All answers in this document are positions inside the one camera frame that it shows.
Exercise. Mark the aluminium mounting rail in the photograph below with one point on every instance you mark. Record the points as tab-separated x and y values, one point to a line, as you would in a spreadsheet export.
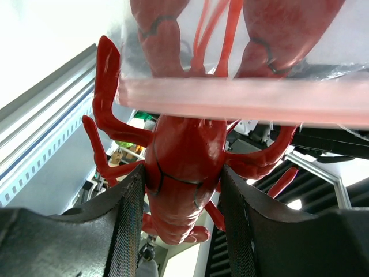
22	111

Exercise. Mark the white slotted cable duct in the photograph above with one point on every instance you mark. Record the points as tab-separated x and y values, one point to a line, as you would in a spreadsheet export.
24	168

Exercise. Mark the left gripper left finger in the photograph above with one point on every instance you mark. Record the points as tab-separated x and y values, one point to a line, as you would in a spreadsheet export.
98	238

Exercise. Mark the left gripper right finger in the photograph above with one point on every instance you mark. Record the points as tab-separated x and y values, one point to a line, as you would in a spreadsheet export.
267	238

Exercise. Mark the clear zip top bag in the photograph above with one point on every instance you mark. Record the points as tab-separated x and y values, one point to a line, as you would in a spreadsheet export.
328	87

